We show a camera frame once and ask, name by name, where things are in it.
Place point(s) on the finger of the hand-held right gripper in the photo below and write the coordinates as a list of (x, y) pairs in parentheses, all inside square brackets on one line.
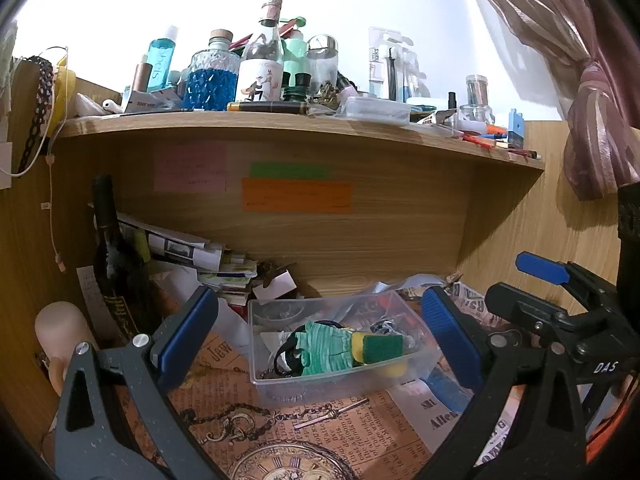
[(542, 266), (520, 305)]

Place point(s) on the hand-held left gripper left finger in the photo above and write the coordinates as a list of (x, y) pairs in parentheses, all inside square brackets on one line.
[(187, 342)]

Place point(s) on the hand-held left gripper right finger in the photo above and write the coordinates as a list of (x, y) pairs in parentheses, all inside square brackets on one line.
[(452, 342)]

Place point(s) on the yellow foam ball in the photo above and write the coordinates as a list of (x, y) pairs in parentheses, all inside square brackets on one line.
[(396, 371)]

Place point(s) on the green yellow sponge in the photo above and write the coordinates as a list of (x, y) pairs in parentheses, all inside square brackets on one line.
[(382, 347)]

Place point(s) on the green striped cloth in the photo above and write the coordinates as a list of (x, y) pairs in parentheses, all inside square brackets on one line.
[(325, 350)]

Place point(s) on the clear plastic container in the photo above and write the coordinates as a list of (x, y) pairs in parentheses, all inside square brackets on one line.
[(320, 390)]

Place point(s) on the clear plastic bag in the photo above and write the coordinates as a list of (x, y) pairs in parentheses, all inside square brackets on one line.
[(400, 285)]

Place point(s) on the orange plastic item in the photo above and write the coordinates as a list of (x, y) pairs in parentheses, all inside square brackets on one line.
[(384, 302)]

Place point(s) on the pile of papers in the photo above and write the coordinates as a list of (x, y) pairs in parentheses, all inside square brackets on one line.
[(200, 255)]

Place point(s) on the dark wine bottle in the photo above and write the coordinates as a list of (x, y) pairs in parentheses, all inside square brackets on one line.
[(115, 270)]

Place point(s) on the small white cardboard box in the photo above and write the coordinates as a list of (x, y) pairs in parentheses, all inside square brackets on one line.
[(275, 285)]

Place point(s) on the blue plastic block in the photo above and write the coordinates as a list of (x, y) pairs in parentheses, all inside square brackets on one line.
[(516, 130)]

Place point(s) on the round glass jar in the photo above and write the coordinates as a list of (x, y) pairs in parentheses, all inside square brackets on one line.
[(472, 114)]

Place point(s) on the pink sticky note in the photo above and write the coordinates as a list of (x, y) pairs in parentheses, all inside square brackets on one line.
[(190, 167)]

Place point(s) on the small black bottle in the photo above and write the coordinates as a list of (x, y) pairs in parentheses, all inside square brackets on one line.
[(452, 107)]

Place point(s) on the orange sticky note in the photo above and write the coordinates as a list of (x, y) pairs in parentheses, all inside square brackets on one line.
[(297, 196)]

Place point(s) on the tall jar copper contents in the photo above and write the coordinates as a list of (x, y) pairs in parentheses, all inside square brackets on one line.
[(476, 90)]

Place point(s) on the green sticky note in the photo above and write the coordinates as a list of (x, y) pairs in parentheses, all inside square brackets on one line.
[(290, 170)]

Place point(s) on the brown curtain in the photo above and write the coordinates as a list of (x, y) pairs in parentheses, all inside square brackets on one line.
[(575, 60)]

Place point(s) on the clear lidded plastic box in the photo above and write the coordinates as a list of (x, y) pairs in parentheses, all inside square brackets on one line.
[(375, 110)]

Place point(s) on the white card box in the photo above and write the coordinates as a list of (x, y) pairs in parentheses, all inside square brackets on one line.
[(150, 102)]

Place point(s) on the wooden shelf board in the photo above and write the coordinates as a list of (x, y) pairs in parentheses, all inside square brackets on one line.
[(300, 122)]

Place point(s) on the brown pen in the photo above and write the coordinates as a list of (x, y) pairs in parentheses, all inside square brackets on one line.
[(267, 107)]

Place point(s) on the clear blister pack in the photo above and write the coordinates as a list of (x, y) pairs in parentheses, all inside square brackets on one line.
[(387, 65)]

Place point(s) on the blue textured glass bottle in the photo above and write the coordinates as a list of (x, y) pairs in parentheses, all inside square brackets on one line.
[(212, 82)]

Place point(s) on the copper tube bottle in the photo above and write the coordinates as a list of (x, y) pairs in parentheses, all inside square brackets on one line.
[(141, 75)]

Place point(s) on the dark green ink bottle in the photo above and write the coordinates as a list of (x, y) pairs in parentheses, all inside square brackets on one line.
[(296, 91)]

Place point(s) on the yellow headband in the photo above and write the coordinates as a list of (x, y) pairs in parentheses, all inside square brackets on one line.
[(65, 95)]

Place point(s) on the clear illustrated label bottle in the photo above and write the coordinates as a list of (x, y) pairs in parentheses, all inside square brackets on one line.
[(260, 75)]

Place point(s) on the teal liquid plastic bottle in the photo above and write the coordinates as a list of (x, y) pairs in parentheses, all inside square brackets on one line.
[(160, 65)]

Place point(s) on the black patterned headband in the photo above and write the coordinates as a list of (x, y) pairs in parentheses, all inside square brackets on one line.
[(40, 105)]

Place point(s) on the mint green pump bottle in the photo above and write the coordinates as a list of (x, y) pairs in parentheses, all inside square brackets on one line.
[(295, 60)]

